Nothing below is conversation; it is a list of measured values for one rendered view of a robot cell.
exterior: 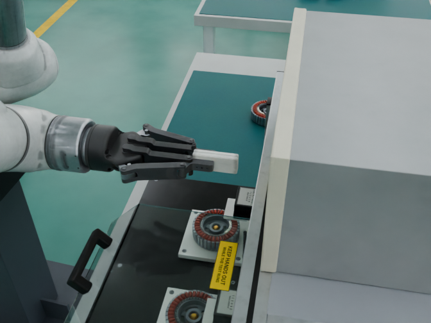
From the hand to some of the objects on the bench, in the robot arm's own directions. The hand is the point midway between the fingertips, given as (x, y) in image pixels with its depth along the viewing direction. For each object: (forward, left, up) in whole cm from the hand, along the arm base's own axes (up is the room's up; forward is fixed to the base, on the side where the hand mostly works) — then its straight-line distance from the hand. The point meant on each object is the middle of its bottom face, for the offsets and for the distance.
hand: (215, 161), depth 78 cm
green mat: (+16, +74, -42) cm, 87 cm away
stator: (-1, +78, -42) cm, 88 cm away
